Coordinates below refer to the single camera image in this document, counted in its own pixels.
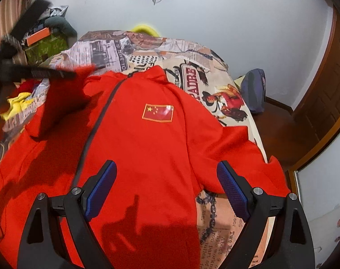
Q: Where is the dark green plush cushion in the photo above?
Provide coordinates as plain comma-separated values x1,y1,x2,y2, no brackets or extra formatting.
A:
44,16,78,38

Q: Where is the dark blue backpack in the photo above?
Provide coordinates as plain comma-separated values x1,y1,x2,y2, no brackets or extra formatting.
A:
240,69,266,114

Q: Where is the newspaper print bed cover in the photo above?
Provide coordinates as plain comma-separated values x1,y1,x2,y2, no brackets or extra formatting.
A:
14,33,265,268

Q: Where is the brown wooden door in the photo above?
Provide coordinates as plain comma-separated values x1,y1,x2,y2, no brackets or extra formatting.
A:
287,4,340,171

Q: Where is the yellow cloth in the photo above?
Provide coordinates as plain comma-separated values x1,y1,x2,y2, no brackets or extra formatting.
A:
0,92,34,121

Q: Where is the orange box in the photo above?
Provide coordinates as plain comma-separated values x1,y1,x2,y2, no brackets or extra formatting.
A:
26,27,51,46

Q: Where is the yellow round object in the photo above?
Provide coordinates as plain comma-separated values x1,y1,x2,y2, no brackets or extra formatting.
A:
131,24,160,37

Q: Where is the white wardrobe panel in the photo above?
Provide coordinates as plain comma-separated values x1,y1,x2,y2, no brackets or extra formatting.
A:
297,133,340,268

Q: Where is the red zip jacket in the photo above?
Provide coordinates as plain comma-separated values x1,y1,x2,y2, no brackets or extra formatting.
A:
0,66,288,268

